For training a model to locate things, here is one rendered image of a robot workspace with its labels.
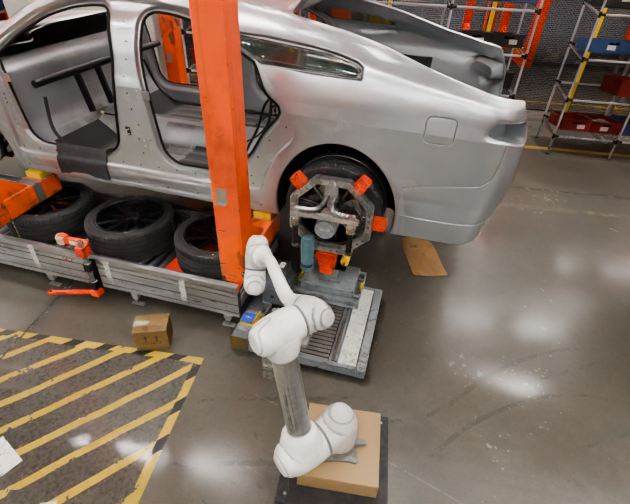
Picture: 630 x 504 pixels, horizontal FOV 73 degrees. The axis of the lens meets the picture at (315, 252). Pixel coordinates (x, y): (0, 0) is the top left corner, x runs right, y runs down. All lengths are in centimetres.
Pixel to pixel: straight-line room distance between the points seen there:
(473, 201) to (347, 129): 86
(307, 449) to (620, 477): 185
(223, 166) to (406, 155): 105
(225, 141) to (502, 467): 229
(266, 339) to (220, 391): 139
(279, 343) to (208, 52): 133
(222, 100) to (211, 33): 29
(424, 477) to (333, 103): 211
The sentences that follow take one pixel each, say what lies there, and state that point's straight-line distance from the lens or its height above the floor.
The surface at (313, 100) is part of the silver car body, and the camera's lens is 259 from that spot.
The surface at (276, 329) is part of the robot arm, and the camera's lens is 151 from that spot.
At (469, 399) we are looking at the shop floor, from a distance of 300.
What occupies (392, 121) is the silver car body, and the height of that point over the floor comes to 149.
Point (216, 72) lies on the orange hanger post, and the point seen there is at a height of 179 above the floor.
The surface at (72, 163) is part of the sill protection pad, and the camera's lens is 373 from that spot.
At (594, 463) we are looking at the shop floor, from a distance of 308.
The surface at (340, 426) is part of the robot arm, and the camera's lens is 194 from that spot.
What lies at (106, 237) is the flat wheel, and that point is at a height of 50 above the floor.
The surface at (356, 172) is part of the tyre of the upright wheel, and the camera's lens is 267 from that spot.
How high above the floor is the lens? 231
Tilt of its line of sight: 36 degrees down
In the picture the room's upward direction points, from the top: 3 degrees clockwise
